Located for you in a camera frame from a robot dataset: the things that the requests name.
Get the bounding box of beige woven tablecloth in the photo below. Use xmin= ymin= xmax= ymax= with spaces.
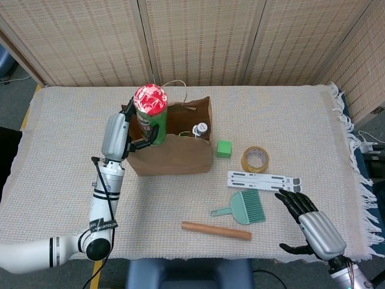
xmin=0 ymin=81 xmax=380 ymax=264

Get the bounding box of teal hand brush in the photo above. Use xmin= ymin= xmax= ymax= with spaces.
xmin=209 ymin=189 xmax=266 ymax=226

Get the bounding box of green Pringles can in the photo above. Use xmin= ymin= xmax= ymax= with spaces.
xmin=133 ymin=85 xmax=168 ymax=147

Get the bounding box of clear plastic water bottle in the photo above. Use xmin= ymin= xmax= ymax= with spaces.
xmin=191 ymin=122 xmax=210 ymax=141

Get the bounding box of brown wooden rolling pin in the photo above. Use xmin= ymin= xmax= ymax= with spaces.
xmin=181 ymin=221 xmax=253 ymax=241

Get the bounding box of white folding stand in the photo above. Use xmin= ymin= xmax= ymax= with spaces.
xmin=226 ymin=170 xmax=303 ymax=194

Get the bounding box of white power strip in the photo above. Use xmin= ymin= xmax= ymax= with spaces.
xmin=357 ymin=131 xmax=385 ymax=154

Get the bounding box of clear packing tape roll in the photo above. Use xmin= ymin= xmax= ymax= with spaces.
xmin=240 ymin=146 xmax=270 ymax=174

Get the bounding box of woven folding screen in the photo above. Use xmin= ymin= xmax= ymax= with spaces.
xmin=0 ymin=0 xmax=385 ymax=124

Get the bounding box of black box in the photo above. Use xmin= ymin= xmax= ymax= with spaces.
xmin=362 ymin=152 xmax=385 ymax=181

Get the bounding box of small green cube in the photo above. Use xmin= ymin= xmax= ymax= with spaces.
xmin=216 ymin=140 xmax=233 ymax=159

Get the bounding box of blue office chair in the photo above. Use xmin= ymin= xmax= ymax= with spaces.
xmin=0 ymin=45 xmax=16 ymax=84

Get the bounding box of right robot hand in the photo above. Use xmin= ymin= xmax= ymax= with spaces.
xmin=274 ymin=188 xmax=347 ymax=262

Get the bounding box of brown paper bag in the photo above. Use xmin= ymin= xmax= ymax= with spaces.
xmin=121 ymin=79 xmax=212 ymax=177

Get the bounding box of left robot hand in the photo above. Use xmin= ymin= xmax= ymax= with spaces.
xmin=101 ymin=98 xmax=160 ymax=160

